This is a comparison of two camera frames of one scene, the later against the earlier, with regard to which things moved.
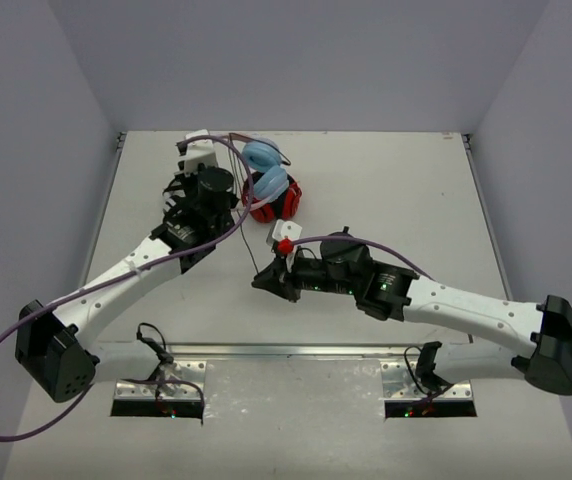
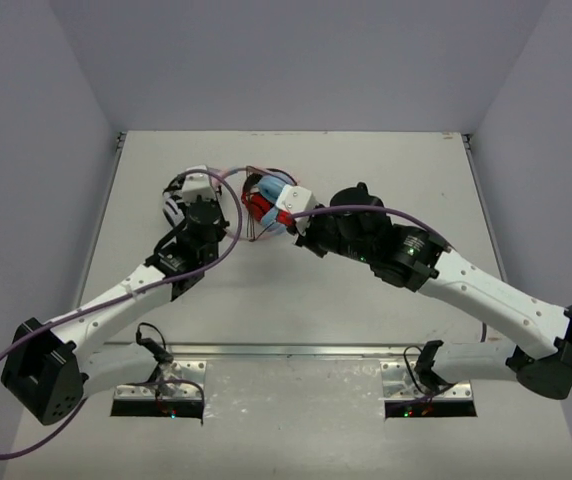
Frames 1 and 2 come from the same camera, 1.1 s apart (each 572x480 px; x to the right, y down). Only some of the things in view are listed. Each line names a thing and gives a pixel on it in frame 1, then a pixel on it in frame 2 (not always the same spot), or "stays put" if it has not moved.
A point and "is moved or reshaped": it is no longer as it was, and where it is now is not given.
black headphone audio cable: x=286 y=162 to x=250 y=226
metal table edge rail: x=258 y=351 stays put
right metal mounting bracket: x=398 y=383 stays put
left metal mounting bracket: x=175 y=380 stays put
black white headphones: x=174 y=194 stays put
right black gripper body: x=315 y=278 to x=322 y=237
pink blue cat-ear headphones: x=264 y=159 is moved or reshaped
